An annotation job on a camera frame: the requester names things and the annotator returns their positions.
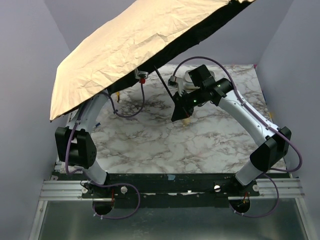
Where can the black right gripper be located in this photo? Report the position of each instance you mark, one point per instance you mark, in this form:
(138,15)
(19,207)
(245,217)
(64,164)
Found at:
(182,100)

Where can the red yellow pliers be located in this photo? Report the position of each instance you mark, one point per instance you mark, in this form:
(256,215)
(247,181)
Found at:
(118,96)

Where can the beige folding umbrella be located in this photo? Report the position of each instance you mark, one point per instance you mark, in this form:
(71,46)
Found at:
(145,36)

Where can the beige zippered umbrella case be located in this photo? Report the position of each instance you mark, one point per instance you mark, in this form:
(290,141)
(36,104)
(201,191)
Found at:
(193,79)

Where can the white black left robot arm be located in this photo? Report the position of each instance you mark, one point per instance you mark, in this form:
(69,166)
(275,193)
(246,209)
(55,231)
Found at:
(75,146)

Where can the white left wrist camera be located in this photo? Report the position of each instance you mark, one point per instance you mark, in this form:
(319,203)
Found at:
(141,76)

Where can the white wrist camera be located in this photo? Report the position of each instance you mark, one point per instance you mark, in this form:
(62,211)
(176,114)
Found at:
(178,82)
(141,76)

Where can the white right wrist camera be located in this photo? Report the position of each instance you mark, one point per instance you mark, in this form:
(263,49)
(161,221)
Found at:
(178,82)

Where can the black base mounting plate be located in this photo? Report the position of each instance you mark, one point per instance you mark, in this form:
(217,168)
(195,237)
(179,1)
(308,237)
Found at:
(176,190)

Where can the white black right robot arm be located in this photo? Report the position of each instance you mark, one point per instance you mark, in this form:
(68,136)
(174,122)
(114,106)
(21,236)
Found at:
(271,140)

